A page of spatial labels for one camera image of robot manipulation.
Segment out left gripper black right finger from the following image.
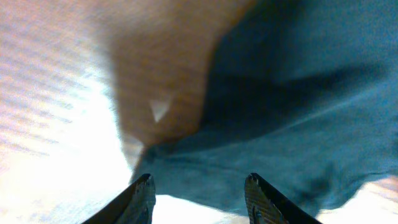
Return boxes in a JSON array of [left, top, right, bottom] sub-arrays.
[[244, 173, 322, 224]]

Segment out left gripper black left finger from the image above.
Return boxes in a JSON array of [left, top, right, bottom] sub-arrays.
[[83, 174, 156, 224]]

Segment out dark green t-shirt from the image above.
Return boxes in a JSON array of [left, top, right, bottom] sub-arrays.
[[136, 0, 397, 215]]

